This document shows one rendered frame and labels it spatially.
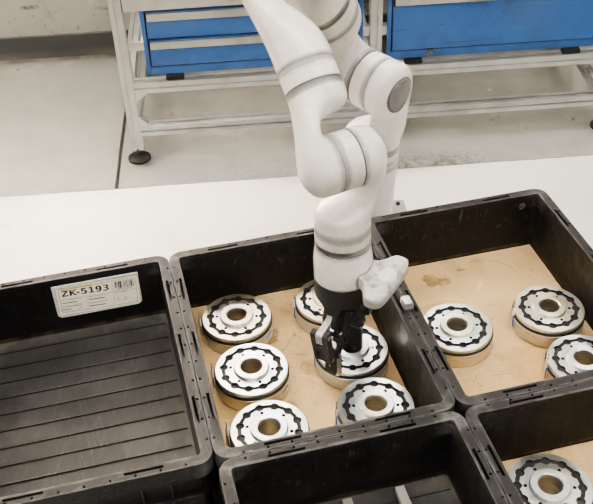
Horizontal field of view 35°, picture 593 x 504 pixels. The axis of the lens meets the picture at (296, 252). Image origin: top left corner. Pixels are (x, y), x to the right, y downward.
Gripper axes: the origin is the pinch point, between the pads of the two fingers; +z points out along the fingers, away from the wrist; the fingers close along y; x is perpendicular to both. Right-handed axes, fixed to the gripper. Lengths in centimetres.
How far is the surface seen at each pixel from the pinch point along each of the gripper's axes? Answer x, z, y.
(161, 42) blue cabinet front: -141, 45, -135
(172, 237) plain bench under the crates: -52, 18, -27
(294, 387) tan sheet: -5.1, 4.9, 5.2
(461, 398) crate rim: 18.8, -5.0, 4.7
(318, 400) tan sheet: -0.9, 4.9, 5.7
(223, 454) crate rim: -1.7, -5.4, 26.1
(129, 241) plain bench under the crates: -59, 18, -22
